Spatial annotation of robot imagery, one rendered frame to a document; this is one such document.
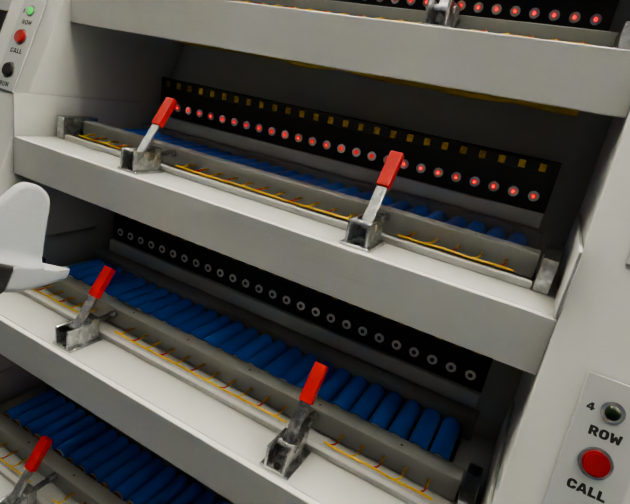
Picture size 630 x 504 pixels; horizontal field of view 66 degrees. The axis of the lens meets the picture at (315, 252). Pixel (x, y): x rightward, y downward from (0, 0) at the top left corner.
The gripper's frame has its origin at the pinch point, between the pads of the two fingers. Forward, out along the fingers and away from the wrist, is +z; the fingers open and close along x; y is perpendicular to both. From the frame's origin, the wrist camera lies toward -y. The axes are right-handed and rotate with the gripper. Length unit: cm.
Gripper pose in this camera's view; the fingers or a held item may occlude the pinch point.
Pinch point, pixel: (26, 271)
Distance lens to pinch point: 35.2
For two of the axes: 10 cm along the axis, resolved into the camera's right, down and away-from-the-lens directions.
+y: 3.7, -9.3, 0.5
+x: -8.6, -3.2, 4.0
